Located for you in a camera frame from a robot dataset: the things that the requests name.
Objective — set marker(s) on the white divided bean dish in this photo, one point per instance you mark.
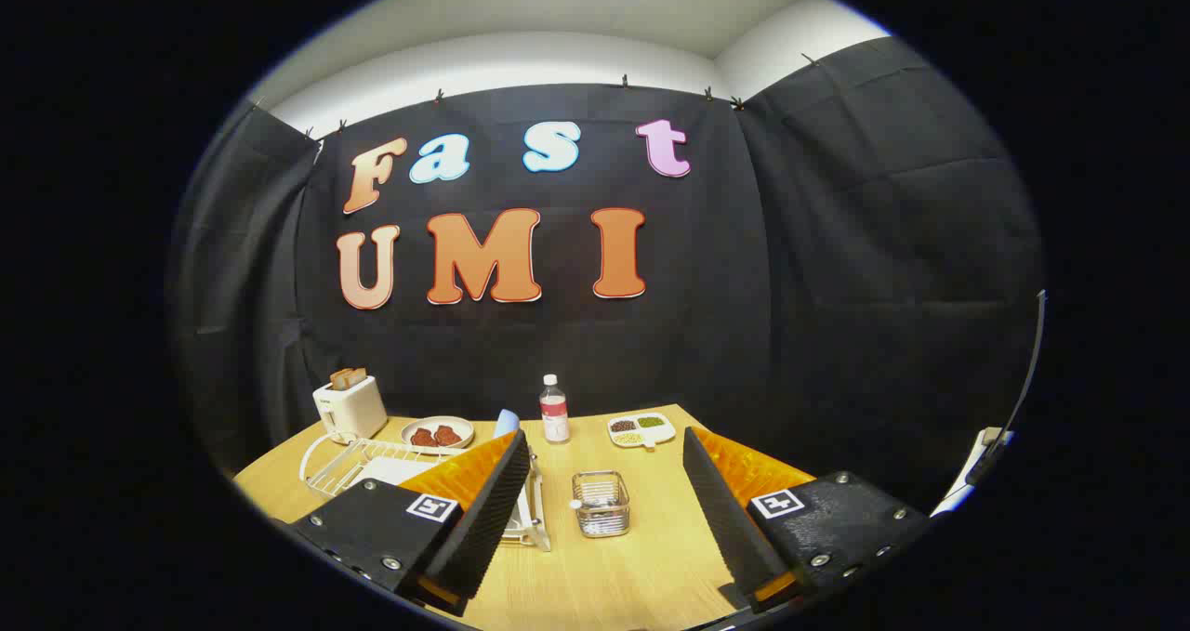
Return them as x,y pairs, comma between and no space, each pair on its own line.
641,431

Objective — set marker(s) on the blue plate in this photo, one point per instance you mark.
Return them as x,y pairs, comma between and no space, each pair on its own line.
507,423

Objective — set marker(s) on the brown meat piece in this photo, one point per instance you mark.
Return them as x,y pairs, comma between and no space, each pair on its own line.
448,435
423,438

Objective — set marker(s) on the white-ended spoon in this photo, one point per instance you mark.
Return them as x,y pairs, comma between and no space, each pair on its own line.
577,504

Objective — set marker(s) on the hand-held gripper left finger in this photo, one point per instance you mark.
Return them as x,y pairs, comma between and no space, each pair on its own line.
488,519

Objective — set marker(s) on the toast slices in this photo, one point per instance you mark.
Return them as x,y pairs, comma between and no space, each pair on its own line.
347,377

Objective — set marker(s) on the white drip tray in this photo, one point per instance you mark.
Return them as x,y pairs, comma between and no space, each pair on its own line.
386,471

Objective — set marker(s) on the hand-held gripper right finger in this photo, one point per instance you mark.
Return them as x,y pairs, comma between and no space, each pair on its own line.
725,519

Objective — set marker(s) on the white object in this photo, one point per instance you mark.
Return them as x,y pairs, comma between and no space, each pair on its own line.
971,482

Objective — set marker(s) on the white toaster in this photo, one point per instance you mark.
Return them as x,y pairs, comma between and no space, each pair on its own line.
353,410

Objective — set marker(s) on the clear bottle red label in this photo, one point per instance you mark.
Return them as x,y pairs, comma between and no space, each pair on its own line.
555,417

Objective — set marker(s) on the beige round plate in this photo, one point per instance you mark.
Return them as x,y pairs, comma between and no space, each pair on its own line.
437,422

